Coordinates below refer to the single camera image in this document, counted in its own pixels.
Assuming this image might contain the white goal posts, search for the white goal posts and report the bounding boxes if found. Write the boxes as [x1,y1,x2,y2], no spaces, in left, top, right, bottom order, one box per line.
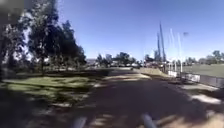
[167,27,184,74]

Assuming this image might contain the distant row of trees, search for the distant row of trees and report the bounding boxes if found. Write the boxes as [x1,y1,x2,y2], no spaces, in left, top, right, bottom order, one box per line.
[86,49,224,68]

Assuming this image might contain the grey paved path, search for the grey paved path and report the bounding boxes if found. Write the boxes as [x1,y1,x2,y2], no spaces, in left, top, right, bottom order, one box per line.
[49,68,224,128]

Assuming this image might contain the tall dark slender tree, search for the tall dark slender tree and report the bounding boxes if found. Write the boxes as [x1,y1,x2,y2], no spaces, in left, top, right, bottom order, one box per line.
[155,22,167,72]

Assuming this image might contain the robot's own part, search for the robot's own part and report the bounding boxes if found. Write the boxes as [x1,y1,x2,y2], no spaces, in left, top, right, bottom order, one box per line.
[71,115,88,128]
[140,113,158,128]

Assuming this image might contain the row of dark trees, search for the row of dark trees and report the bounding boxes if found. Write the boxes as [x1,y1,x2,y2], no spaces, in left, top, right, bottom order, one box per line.
[0,0,88,79]

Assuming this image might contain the green grass field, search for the green grass field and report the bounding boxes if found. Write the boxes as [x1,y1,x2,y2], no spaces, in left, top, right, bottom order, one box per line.
[182,63,224,79]

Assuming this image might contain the metal fence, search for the metal fence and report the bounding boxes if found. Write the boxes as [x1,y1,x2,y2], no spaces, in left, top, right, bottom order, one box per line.
[167,69,224,89]

